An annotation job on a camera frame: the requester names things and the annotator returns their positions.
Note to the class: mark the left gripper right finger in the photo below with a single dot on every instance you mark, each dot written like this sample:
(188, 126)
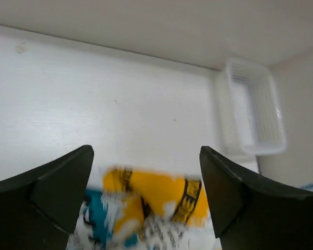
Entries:
(250, 211)

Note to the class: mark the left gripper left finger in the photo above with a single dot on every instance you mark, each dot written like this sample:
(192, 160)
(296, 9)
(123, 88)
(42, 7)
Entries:
(39, 208)

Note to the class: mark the colourful printed shorts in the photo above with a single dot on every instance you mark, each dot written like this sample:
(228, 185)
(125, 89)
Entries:
(141, 209)

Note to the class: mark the white plastic basket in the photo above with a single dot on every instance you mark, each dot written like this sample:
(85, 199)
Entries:
(250, 114)

